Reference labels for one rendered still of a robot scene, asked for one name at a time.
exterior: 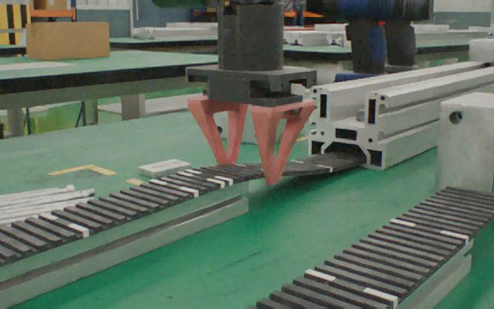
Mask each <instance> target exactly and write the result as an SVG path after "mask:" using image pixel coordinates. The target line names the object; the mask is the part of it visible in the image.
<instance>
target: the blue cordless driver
mask: <svg viewBox="0 0 494 309"><path fill-rule="evenodd" d="M292 6H306V9H307V11H308V12H310V13H313V14H317V15H320V16H324V18H325V20H326V21H338V19H339V18H341V20H342V21H348V24H346V25H345V32H346V41H347V42H348V41H351V47H352V67H353V71H340V72H338V73H337V74H336V75H334V80H333V81H331V82H329V83H328V84H332V83H338V82H349V81H354V80H359V79H365V78H371V77H378V76H388V75H389V73H388V72H385V65H384V60H386V59H385V58H387V49H386V40H385V31H384V27H380V24H379V21H380V22H392V19H394V18H396V17H397V21H401V17H404V8H405V0H306V3H299V2H293V4H292Z"/></svg>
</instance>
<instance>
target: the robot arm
mask: <svg viewBox="0 0 494 309"><path fill-rule="evenodd" d="M150 1H151V2H152V3H153V4H154V5H156V6H157V7H160V8H164V9H169V8H216V7H217V38H218V64H212V65H202V66H191V68H185V82H187V83H191V82H205V83H207V84H208V87H207V88H203V89H202V95H199V96H195V97H189V98H186V104H188V108H189V109H190V111H191V114H192V115H193V117H194V119H195V121H196V122H197V125H198V127H200V128H201V130H202V132H203V134H204V136H205V138H206V139H207V141H208V144H209V147H211V149H212V150H213V153H214V156H215V159H216V161H217V163H218V164H221V165H223V164H230V163H236V164H237V160H238V152H239V148H240V143H241V138H242V133H244V124H245V120H246V114H247V109H248V105H251V117H252V120H253V125H254V126H255V130H256V139H257V143H258V148H259V152H260V156H261V162H262V170H263V173H264V177H266V181H267V184H268V185H273V184H277V183H279V182H280V177H281V175H282V173H283V171H284V168H285V164H286V161H288V159H289V155H290V153H291V151H292V147H293V145H294V143H295V142H296V140H297V138H298V137H299V136H300V133H301V131H302V130H303V128H304V126H305V125H306V122H307V120H308V118H309V117H310V116H311V114H312V112H313V111H314V109H315V105H316V101H315V100H313V99H303V95H301V94H292V83H293V84H302V86H304V87H309V86H316V85H317V70H310V69H296V68H283V52H284V1H285V0H150ZM222 3H229V6H221V4H222ZM223 111H227V118H228V144H227V153H226V151H225V149H224V145H223V142H222V140H220V134H219V132H218V129H217V126H216V123H215V120H214V115H215V113H216V112H223ZM285 118H288V119H287V120H286V126H285V129H284V132H283V136H282V139H281V142H280V148H279V152H278V154H277V159H275V161H274V144H275V134H277V127H278V125H279V122H280V120H281V119H285Z"/></svg>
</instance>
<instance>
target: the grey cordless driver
mask: <svg viewBox="0 0 494 309"><path fill-rule="evenodd" d="M433 9H434V0H405V8H404V17H401V21H397V17H396V18H394V19H392V22H384V24H382V27H384V31H385V39H386V49H387V64H385V72H388V73H389V75H393V74H399V73H405V71H408V72H410V70H419V66H418V65H415V62H414V54H415V53H417V50H416V39H415V29H414V27H413V26H411V23H410V21H422V20H425V21H428V20H430V19H431V17H432V15H433Z"/></svg>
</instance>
